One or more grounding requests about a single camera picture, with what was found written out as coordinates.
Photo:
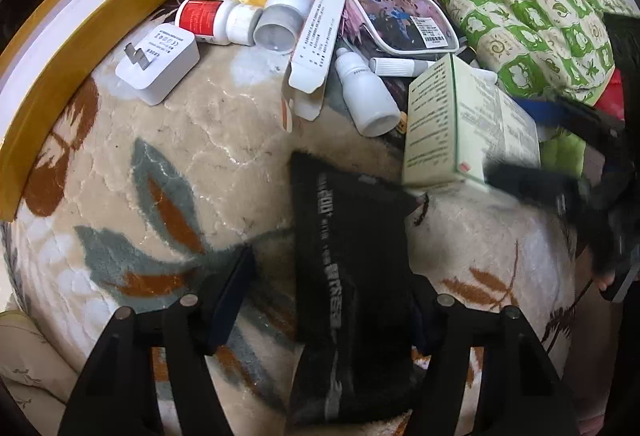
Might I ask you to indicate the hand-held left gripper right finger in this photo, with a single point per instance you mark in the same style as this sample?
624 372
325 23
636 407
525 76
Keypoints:
450 331

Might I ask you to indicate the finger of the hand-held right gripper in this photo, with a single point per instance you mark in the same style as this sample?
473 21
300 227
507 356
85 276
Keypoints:
542 112
540 188

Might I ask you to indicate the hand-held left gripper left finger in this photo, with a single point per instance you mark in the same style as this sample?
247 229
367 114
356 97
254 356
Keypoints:
232 296

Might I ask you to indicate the pale green medicine box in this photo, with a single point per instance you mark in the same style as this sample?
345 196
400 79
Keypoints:
450 126

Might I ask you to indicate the black pouch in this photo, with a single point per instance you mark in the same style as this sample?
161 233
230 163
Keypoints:
345 256

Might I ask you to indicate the small white dropper bottle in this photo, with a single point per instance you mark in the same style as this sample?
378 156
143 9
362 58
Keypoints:
365 96

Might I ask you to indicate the long white carton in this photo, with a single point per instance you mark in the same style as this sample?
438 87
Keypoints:
315 41

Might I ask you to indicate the white charger plug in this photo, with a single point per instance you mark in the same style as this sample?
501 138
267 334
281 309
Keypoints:
160 66

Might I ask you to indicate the large white bottle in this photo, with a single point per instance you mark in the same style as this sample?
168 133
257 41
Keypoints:
290 1

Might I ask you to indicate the yellow cardboard box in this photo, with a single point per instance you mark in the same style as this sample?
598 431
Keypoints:
100 31

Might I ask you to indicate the small white tube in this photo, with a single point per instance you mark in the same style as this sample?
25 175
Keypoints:
400 66

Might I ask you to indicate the floral leaf blanket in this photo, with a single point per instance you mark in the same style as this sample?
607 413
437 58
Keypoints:
200 141

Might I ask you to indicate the clear case with printed picture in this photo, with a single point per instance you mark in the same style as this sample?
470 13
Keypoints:
400 21

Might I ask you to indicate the cream cushion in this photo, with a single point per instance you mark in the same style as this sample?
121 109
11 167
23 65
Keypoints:
20 356

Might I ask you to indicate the red label white bottle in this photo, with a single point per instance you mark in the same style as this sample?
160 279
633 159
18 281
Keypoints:
200 16

